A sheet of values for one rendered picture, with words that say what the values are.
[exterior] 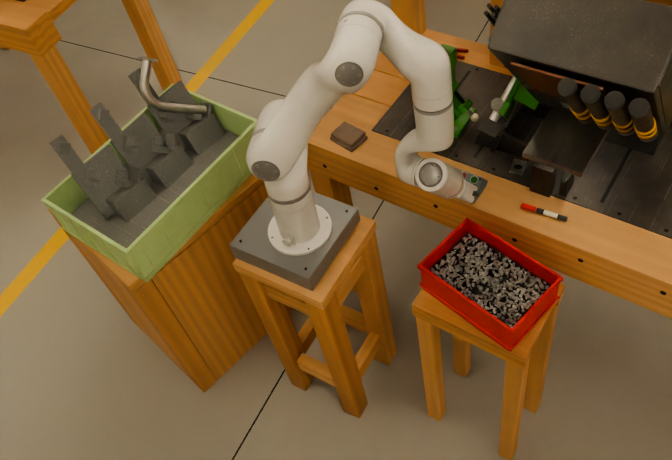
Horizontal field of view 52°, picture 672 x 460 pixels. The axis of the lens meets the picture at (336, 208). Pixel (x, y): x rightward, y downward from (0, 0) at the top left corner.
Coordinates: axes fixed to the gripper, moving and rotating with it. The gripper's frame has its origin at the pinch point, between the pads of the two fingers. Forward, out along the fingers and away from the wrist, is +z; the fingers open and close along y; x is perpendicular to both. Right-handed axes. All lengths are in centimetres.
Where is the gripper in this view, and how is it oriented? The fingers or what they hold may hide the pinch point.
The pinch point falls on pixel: (465, 191)
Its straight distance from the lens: 199.6
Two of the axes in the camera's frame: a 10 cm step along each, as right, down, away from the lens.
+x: 3.7, -9.3, -0.7
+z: 4.4, 1.1, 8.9
